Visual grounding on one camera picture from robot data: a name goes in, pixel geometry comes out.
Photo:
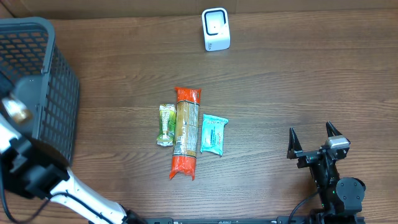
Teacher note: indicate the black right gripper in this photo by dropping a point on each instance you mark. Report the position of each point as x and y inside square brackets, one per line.
[308, 157]

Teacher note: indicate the teal wet wipes pack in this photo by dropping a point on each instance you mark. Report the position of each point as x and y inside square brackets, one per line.
[212, 134]

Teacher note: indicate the orange noodle package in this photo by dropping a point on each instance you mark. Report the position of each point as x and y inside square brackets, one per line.
[184, 158]

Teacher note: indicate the green snack pouch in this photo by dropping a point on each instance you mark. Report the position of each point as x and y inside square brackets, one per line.
[167, 120]

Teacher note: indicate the white cream tube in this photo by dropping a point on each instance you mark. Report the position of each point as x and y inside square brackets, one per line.
[16, 109]

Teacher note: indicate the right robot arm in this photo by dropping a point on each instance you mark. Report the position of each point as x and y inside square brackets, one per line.
[341, 198]

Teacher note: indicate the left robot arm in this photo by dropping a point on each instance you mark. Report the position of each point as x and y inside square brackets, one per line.
[30, 168]

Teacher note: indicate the white barcode scanner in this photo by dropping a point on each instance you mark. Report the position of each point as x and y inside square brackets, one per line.
[216, 29]

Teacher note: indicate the dark grey plastic basket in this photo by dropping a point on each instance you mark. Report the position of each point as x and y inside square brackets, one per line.
[35, 71]

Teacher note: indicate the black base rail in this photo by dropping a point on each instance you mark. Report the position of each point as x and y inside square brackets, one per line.
[278, 220]

